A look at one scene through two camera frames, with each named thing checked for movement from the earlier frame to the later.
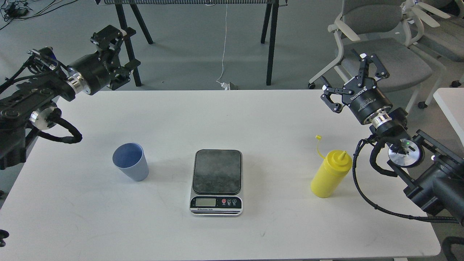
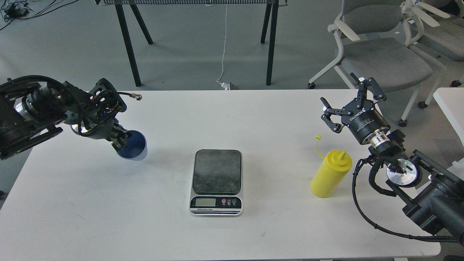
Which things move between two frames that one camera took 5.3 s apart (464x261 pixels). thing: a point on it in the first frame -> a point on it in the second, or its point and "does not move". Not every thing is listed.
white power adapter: (224, 85) does not move
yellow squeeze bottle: (336, 166) does not move
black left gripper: (90, 73) -> (94, 113)
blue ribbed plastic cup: (129, 158) -> (137, 148)
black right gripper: (367, 100) -> (363, 119)
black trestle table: (271, 8) does not move
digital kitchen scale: (217, 185) does not move
